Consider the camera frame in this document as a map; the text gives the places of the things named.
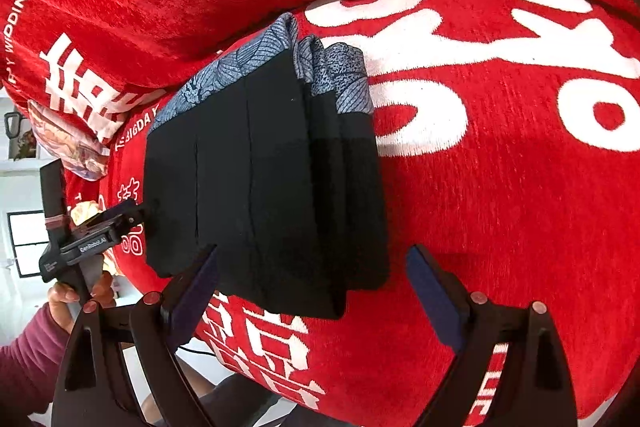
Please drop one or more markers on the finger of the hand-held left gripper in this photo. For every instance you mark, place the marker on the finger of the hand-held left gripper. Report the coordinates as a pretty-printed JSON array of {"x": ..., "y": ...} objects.
[
  {"x": 120, "y": 209},
  {"x": 132, "y": 219}
]

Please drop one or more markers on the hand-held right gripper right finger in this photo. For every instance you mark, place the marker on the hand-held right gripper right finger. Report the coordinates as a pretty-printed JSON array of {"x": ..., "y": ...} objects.
[{"x": 435, "y": 297}]

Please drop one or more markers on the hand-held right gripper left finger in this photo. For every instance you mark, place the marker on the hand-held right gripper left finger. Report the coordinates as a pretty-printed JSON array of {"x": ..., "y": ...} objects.
[{"x": 197, "y": 289}]

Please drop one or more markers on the black pants with blue-grey print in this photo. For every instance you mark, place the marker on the black pants with blue-grey print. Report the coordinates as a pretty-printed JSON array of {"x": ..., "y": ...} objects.
[{"x": 260, "y": 177}]

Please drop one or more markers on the person's left forearm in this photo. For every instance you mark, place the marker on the person's left forearm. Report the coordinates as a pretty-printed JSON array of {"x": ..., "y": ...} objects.
[{"x": 27, "y": 367}]

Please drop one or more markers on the person's left hand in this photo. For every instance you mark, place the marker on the person's left hand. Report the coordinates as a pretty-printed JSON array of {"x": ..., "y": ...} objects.
[{"x": 62, "y": 294}]

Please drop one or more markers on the window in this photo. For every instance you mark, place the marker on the window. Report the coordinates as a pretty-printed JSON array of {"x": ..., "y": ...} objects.
[{"x": 27, "y": 242}]

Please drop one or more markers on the figure printed cushion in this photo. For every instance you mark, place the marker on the figure printed cushion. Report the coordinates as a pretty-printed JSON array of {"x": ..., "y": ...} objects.
[{"x": 70, "y": 142}]

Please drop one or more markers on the potted plant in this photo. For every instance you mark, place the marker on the potted plant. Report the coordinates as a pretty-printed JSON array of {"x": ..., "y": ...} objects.
[{"x": 27, "y": 144}]

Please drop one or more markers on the red printed blanket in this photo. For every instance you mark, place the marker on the red printed blanket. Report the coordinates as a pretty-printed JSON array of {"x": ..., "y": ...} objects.
[{"x": 475, "y": 187}]

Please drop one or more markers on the black hook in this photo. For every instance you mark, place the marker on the black hook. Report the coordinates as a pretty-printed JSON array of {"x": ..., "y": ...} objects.
[{"x": 12, "y": 125}]

